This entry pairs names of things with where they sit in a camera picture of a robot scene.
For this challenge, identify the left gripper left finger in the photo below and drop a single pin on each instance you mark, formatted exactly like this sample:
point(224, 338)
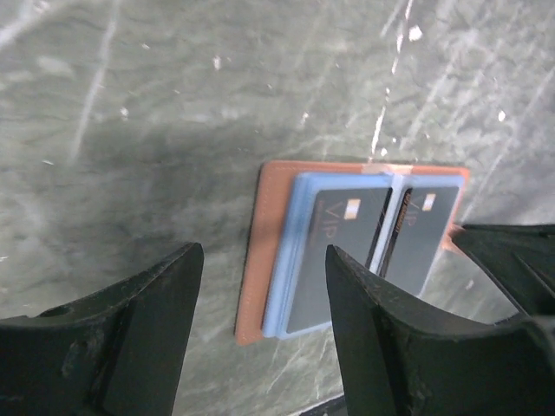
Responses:
point(119, 351)

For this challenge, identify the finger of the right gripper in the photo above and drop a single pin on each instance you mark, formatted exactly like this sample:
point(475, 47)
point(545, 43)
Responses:
point(519, 259)

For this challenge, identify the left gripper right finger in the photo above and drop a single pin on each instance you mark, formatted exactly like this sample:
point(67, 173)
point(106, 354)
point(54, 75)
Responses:
point(399, 355)

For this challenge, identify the black credit card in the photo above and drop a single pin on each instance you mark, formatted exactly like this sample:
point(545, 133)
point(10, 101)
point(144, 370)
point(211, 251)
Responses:
point(342, 220)
point(419, 227)

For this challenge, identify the pink leather card holder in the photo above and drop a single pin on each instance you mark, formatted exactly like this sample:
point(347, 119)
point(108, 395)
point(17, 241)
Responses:
point(274, 189)

